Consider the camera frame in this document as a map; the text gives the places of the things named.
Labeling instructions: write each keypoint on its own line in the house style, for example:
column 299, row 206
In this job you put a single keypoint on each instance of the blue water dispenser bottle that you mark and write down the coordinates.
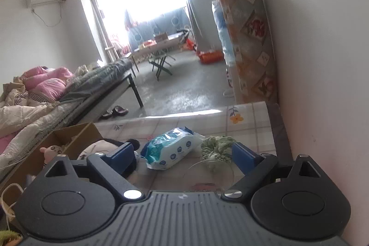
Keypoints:
column 223, row 29

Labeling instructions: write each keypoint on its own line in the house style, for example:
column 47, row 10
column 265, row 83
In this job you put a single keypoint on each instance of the beige quilt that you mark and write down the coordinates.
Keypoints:
column 23, row 116

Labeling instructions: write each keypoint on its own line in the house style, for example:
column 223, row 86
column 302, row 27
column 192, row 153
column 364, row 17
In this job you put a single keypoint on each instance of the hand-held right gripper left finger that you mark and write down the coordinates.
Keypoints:
column 121, row 153

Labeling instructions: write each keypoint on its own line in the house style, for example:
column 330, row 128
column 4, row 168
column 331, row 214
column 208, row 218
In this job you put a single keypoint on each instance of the white water dispenser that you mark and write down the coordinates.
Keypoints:
column 233, row 81

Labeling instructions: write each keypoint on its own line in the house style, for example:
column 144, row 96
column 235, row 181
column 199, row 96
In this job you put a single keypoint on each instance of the low wooden table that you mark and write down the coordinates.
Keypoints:
column 155, row 48

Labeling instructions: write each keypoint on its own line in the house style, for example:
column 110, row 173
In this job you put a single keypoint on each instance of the pink quilt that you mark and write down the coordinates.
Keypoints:
column 49, row 81

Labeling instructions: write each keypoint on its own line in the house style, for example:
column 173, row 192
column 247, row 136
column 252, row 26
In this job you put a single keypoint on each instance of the grey curtain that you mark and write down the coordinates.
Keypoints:
column 196, row 18

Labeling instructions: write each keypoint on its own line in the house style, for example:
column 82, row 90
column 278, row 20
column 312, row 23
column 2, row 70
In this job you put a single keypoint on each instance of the cardboard box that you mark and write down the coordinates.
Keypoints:
column 77, row 133

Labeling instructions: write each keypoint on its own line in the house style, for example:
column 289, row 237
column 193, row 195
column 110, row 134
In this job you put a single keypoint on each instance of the black bed frame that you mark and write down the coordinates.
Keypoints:
column 132, row 84

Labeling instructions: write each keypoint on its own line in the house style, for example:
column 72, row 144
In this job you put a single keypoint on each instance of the dark slipper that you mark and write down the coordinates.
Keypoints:
column 106, row 115
column 119, row 111

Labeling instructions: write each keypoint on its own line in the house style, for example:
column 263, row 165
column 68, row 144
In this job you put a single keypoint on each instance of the clear glass bowl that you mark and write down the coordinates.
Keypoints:
column 213, row 176

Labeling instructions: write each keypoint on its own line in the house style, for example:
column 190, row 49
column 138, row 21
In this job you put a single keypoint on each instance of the folding stool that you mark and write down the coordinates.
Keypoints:
column 160, row 57

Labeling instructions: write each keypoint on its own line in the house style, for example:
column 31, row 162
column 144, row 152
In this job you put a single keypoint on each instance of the red bag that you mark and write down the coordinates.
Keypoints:
column 210, row 57

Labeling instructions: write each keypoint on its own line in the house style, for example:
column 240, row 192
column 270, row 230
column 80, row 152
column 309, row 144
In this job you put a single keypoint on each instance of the black-haired plush doll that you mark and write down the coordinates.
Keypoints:
column 95, row 148

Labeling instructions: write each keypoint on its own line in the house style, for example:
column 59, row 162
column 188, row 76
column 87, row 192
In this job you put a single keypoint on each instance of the dark brown table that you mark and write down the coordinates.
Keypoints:
column 278, row 130

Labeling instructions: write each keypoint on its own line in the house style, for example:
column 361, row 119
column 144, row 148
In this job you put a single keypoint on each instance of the green scrunchie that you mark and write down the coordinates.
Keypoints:
column 216, row 148

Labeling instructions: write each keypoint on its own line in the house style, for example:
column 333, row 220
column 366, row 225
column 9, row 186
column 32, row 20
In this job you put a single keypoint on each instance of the green fuzzy item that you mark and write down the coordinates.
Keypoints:
column 10, row 236

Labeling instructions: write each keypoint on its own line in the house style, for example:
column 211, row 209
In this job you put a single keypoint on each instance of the small pink plush toy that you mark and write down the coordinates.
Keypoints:
column 53, row 151

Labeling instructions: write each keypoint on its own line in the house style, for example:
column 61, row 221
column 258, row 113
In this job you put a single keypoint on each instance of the blue wet wipes packet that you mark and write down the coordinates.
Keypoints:
column 170, row 151

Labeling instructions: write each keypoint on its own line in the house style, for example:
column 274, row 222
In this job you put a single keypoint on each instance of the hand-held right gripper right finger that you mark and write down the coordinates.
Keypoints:
column 243, row 155

